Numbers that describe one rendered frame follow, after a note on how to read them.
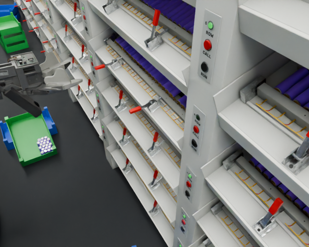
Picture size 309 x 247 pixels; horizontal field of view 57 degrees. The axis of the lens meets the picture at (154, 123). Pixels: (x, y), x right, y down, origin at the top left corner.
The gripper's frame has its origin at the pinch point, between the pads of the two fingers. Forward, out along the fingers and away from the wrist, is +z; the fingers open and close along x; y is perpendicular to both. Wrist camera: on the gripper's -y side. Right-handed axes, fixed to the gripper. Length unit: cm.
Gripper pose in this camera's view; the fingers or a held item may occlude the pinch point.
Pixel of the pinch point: (73, 73)
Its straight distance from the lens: 82.5
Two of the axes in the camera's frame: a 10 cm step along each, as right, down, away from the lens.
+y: 0.3, -7.5, -6.6
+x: -5.0, -5.8, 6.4
